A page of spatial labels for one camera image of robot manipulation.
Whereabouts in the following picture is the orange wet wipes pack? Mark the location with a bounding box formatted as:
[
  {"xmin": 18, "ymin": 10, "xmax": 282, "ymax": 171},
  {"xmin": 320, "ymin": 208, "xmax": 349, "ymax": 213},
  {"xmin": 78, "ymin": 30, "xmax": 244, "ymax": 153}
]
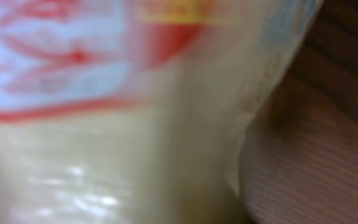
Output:
[{"xmin": 0, "ymin": 0, "xmax": 322, "ymax": 224}]

